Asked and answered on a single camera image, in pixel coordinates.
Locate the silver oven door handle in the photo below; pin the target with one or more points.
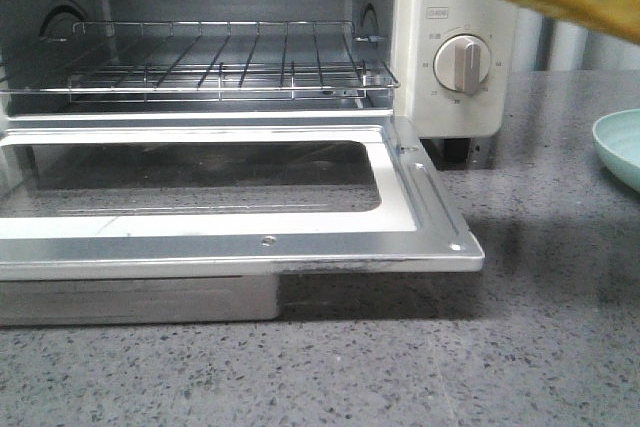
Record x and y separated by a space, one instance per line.
139 301

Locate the black right oven foot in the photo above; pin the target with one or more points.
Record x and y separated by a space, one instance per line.
456 150

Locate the lower timer knob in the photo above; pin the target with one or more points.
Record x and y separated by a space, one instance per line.
462 63

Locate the mint green plate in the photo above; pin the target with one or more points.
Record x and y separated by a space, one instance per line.
616 141

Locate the glass oven door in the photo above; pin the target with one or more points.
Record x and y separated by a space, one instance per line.
225 197

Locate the cream white toaster oven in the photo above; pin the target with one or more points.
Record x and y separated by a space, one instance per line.
412 31

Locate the metal wire oven rack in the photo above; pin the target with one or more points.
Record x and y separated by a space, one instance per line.
200 60

